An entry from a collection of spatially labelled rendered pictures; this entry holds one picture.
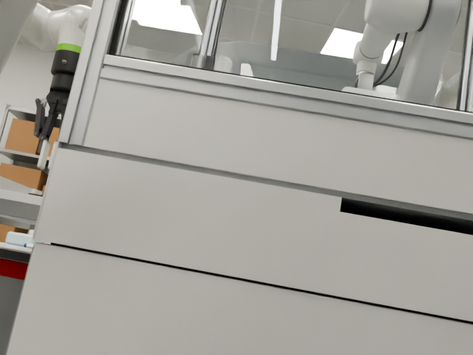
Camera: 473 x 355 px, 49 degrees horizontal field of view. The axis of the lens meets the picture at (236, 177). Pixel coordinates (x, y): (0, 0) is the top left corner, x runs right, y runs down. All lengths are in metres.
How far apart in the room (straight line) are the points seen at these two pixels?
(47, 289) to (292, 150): 0.40
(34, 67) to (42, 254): 5.44
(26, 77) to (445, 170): 5.63
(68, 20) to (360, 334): 1.02
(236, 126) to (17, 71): 5.52
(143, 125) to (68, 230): 0.18
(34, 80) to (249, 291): 5.52
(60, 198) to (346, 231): 0.41
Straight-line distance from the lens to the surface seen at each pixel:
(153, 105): 0.78
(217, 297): 0.72
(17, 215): 1.27
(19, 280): 1.52
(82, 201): 0.77
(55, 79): 1.36
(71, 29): 1.39
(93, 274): 0.76
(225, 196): 0.73
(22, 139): 5.48
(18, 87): 6.14
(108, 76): 0.81
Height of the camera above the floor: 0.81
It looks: 10 degrees up
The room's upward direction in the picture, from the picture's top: 11 degrees clockwise
